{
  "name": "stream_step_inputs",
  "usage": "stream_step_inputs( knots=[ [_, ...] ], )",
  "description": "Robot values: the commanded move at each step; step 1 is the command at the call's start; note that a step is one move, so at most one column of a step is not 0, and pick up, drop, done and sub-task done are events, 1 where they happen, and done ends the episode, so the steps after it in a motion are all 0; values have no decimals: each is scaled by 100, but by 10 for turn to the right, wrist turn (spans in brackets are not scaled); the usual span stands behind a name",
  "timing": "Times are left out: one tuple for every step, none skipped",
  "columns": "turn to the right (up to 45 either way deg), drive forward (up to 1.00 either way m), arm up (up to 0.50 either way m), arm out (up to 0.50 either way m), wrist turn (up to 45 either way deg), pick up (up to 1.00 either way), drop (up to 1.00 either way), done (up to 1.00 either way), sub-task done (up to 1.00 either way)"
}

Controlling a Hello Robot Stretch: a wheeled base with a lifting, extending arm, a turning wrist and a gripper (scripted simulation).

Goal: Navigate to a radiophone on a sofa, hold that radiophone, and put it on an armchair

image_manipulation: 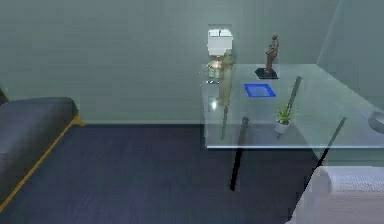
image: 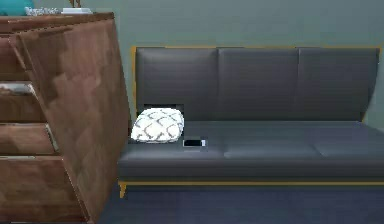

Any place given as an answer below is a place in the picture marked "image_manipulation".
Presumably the dark grey sofa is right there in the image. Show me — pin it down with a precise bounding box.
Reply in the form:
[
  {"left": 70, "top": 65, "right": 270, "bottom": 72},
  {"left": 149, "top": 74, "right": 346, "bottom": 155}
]
[{"left": 0, "top": 87, "right": 86, "bottom": 213}]

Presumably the blue square tray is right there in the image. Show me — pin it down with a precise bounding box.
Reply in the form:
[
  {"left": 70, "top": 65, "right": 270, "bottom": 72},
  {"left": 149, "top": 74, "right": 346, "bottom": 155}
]
[{"left": 243, "top": 83, "right": 277, "bottom": 99}]

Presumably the white table lamp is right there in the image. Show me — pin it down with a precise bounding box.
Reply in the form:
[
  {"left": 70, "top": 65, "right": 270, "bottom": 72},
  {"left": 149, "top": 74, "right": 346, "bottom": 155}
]
[{"left": 205, "top": 28, "right": 234, "bottom": 85}]

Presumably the small potted green plant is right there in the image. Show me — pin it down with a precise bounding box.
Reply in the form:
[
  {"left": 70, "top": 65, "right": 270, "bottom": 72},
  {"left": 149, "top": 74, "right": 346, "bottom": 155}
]
[{"left": 273, "top": 104, "right": 297, "bottom": 134}]

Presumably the brown figure statue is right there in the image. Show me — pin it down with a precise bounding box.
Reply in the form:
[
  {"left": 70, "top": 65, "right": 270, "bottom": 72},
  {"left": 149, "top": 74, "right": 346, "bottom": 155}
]
[{"left": 254, "top": 33, "right": 280, "bottom": 80}]

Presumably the glass table with black legs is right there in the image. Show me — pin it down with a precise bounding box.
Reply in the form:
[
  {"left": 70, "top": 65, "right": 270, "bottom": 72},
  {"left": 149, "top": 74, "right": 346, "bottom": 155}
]
[{"left": 199, "top": 63, "right": 384, "bottom": 192}]

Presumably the grey round bowl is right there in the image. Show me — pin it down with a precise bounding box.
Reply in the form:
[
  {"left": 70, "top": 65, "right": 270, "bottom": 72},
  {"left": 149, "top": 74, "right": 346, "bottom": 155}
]
[{"left": 367, "top": 111, "right": 384, "bottom": 135}]

